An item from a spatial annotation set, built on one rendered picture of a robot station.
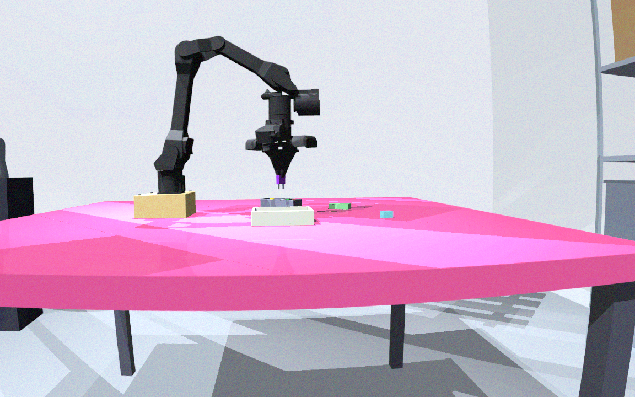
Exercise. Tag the light green rectangular block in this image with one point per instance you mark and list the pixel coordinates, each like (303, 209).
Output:
(340, 206)

